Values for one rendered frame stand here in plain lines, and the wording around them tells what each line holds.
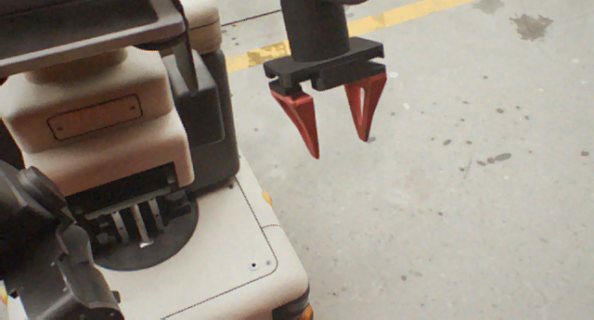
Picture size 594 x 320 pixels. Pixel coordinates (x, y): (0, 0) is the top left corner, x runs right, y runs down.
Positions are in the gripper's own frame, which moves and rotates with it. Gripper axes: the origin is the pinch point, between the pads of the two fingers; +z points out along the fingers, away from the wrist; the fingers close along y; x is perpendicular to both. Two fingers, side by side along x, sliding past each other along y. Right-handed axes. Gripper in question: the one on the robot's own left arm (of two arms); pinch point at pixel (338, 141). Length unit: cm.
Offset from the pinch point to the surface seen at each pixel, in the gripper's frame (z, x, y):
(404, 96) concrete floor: 47, 128, 79
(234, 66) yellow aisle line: 28, 166, 29
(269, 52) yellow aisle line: 27, 168, 44
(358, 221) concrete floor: 66, 90, 37
